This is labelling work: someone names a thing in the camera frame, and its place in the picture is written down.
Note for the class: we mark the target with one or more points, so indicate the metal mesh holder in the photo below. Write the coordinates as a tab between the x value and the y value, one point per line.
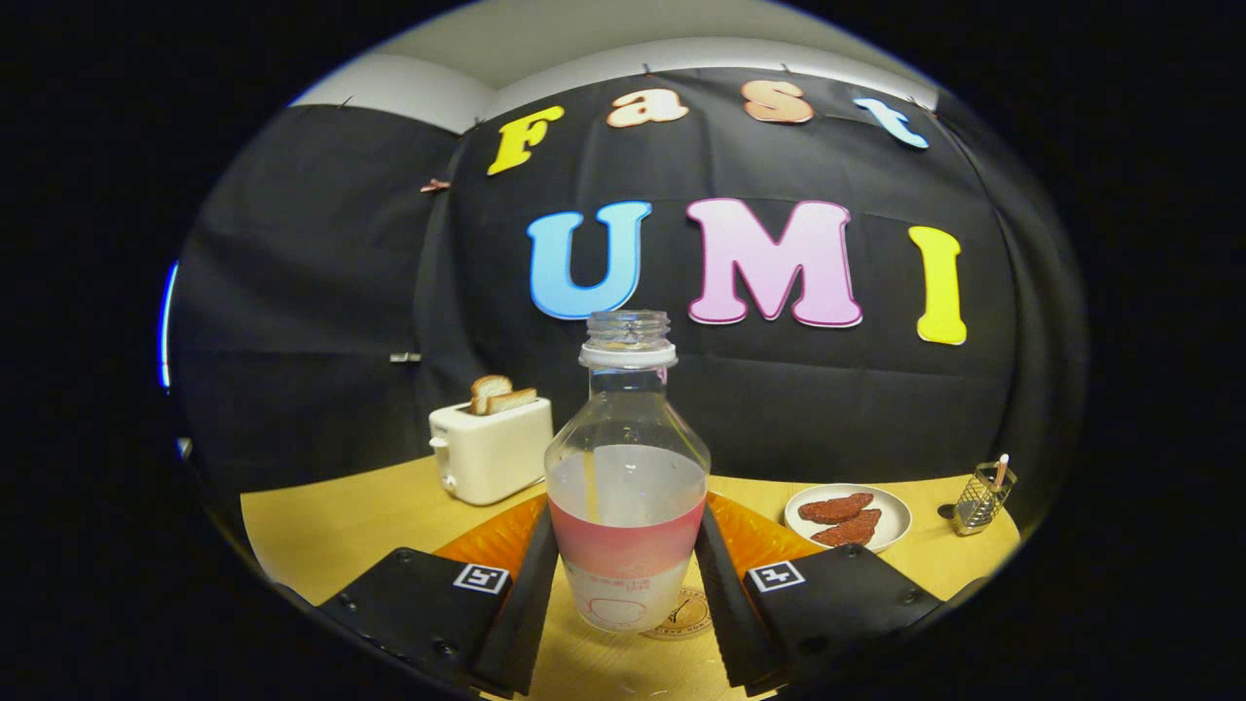
978	508

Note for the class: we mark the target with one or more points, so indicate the wooden table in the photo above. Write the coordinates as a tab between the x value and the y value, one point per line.
341	526

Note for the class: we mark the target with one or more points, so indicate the clear juice bottle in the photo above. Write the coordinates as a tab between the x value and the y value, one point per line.
628	487

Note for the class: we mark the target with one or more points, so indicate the round wooden coaster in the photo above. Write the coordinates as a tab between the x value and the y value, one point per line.
688	615

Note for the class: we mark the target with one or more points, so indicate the white plate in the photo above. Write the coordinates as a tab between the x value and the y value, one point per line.
896	516

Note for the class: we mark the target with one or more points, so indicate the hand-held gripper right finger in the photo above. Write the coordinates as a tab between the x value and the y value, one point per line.
837	604

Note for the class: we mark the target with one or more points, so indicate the black backdrop cloth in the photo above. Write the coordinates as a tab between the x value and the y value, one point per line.
827	409

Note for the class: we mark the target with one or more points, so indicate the red meat piece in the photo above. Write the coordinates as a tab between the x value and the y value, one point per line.
849	530
835	507

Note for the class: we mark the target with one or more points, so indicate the toasted bread slice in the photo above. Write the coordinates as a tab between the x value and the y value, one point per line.
487	387
514	399

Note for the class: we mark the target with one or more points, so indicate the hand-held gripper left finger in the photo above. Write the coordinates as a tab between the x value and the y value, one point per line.
428	604

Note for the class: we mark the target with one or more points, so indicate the white toaster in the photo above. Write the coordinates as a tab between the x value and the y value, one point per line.
492	453

